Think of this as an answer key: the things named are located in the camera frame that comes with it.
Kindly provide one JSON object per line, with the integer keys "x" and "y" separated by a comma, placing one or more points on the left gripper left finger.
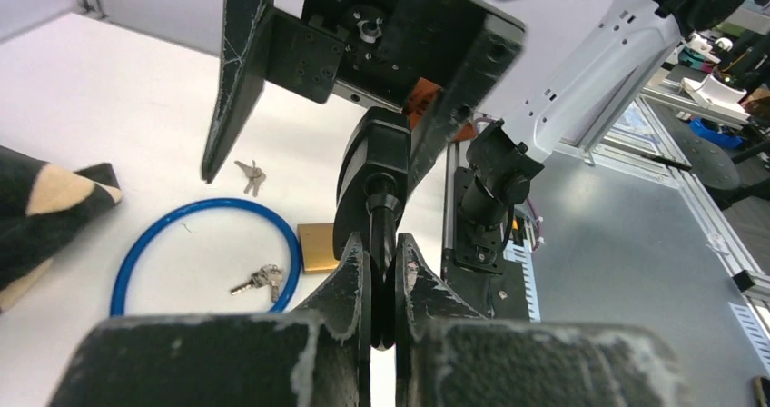
{"x": 318, "y": 354}

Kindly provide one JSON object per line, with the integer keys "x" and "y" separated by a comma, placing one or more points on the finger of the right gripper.
{"x": 246, "y": 43}
{"x": 465, "y": 46}

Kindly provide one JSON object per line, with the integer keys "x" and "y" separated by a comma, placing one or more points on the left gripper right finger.
{"x": 448, "y": 354}

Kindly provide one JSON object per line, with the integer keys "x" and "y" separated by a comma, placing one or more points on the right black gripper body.
{"x": 386, "y": 49}

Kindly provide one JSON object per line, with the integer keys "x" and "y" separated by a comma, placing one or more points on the large brass padlock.
{"x": 316, "y": 240}

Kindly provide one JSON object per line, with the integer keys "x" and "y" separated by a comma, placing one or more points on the black padlock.
{"x": 372, "y": 189}

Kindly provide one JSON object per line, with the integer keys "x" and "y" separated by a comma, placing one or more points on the blue cable lock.
{"x": 190, "y": 258}

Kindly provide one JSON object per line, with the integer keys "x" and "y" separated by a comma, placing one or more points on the blue lock keys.
{"x": 270, "y": 275}

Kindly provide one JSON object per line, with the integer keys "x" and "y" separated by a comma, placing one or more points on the brown cloth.
{"x": 421, "y": 100}

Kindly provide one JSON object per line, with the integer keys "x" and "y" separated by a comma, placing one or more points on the loose keys right side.
{"x": 255, "y": 177}

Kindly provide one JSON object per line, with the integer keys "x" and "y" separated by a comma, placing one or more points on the black floral pillow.
{"x": 43, "y": 208}

